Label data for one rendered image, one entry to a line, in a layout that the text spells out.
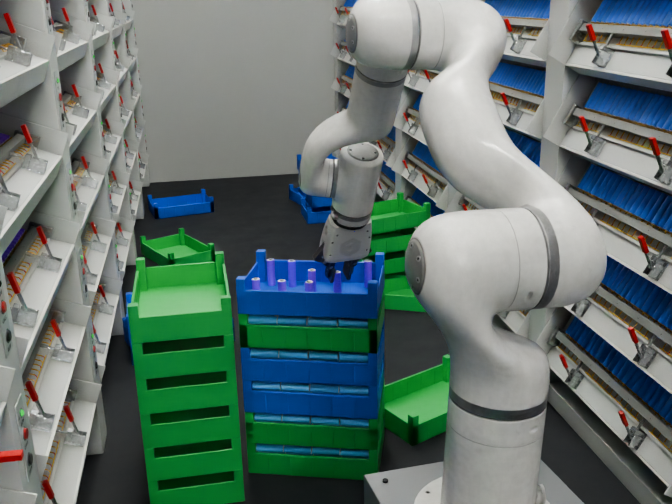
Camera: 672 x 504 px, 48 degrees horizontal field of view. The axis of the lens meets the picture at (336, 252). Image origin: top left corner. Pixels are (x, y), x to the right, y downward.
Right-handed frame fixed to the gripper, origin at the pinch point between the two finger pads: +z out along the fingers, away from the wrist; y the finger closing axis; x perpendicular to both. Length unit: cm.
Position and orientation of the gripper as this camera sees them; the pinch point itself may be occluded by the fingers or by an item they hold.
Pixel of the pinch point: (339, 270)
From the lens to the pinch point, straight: 166.7
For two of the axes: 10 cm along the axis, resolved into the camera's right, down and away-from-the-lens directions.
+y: 9.3, -1.4, 3.5
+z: -1.4, 7.4, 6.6
